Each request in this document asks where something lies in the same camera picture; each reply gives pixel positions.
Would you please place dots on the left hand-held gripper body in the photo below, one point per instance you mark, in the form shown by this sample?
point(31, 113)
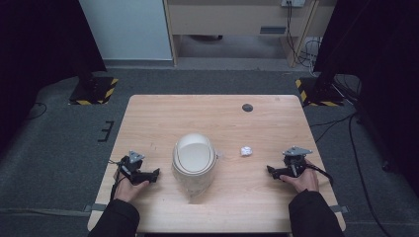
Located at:
point(131, 168)

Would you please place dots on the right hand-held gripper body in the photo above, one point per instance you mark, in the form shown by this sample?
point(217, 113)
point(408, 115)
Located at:
point(294, 161)

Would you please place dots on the person's left hand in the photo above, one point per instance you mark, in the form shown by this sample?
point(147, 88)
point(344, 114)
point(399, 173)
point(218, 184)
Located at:
point(126, 191)

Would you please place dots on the person's right hand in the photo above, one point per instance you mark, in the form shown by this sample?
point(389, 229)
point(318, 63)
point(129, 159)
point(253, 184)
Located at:
point(308, 182)

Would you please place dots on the crumpled white paper ball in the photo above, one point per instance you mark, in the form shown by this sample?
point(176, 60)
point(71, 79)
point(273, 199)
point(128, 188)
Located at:
point(246, 151)

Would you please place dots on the dark round table grommet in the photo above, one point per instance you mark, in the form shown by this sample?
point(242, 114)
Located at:
point(247, 107)

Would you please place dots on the black stand base striped tape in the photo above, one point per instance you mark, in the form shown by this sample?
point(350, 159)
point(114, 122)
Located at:
point(94, 91)
point(318, 94)

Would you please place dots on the black curtain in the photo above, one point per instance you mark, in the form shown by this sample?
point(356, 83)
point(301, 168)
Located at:
point(378, 65)
point(39, 49)

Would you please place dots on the white panel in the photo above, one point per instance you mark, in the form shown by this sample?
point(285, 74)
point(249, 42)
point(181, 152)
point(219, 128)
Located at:
point(126, 29)

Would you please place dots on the light wooden desk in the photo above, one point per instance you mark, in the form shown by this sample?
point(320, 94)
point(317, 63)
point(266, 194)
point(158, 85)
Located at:
point(230, 19)

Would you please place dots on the grey power strip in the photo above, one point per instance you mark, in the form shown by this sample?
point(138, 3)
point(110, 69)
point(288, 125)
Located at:
point(293, 2)

